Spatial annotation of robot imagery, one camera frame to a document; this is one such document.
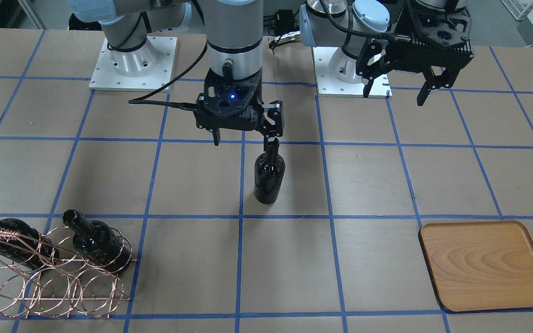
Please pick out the copper wire bottle basket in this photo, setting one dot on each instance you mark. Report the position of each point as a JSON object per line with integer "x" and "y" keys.
{"x": 63, "y": 288}

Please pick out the wooden tray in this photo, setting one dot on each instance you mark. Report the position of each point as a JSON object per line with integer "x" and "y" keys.
{"x": 481, "y": 265}

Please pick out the dark wine bottle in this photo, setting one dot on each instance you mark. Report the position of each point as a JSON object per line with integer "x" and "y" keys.
{"x": 269, "y": 169}
{"x": 97, "y": 242}
{"x": 27, "y": 252}

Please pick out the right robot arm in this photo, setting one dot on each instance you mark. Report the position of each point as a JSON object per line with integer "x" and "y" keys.
{"x": 233, "y": 29}

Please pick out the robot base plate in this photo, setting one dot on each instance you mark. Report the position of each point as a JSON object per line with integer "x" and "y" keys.
{"x": 336, "y": 74}
{"x": 142, "y": 70}

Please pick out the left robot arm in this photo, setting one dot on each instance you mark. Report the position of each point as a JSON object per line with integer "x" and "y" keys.
{"x": 375, "y": 37}

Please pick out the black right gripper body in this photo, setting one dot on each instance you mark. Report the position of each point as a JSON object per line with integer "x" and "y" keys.
{"x": 271, "y": 115}

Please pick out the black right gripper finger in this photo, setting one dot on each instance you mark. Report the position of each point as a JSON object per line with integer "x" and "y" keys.
{"x": 216, "y": 136}
{"x": 271, "y": 121}

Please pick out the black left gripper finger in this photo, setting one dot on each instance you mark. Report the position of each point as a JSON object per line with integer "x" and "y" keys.
{"x": 434, "y": 81}
{"x": 369, "y": 72}

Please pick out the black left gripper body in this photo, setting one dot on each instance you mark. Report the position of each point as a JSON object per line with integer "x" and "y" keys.
{"x": 372, "y": 59}

